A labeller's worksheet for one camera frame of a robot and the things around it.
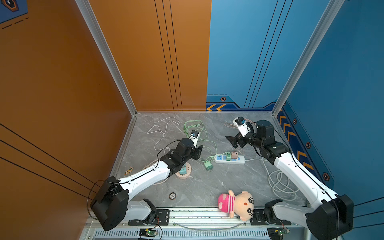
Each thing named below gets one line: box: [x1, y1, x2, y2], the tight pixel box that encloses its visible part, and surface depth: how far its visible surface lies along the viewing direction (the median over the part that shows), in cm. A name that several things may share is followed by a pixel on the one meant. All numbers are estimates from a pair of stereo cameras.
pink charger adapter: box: [231, 151, 239, 159], surface depth 91 cm
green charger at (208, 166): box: [204, 161, 214, 171], surface depth 91 cm
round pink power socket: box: [175, 162, 192, 179], surface depth 88 cm
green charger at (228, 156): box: [226, 152, 231, 161], surface depth 89 cm
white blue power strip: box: [212, 154, 246, 165], surface depth 93 cm
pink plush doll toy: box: [218, 189, 255, 221], surface depth 73 cm
